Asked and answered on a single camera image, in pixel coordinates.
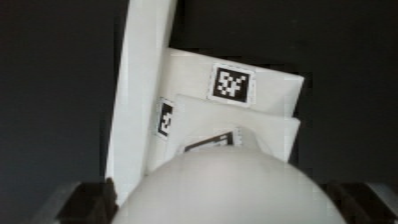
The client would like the white right fence rail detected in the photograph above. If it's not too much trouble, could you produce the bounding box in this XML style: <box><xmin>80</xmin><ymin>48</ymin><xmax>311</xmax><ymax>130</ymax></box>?
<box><xmin>105</xmin><ymin>0</ymin><xmax>178</xmax><ymax>205</ymax></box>

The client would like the gripper right finger with grey tip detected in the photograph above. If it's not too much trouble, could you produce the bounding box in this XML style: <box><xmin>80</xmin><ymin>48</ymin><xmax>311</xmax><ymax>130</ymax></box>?
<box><xmin>323</xmin><ymin>182</ymin><xmax>398</xmax><ymax>224</ymax></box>

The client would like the gripper left finger with black tip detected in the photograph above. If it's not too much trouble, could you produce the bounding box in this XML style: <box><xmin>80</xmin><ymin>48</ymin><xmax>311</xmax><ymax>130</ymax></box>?
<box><xmin>29</xmin><ymin>179</ymin><xmax>121</xmax><ymax>224</ymax></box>

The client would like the white lamp base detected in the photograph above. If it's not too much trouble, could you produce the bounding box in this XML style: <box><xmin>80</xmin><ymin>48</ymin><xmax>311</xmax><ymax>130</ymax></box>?
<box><xmin>146</xmin><ymin>49</ymin><xmax>304</xmax><ymax>170</ymax></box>

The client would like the white lamp bulb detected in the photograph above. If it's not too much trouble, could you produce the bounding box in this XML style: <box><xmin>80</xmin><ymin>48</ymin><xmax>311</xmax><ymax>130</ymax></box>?
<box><xmin>112</xmin><ymin>128</ymin><xmax>347</xmax><ymax>224</ymax></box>

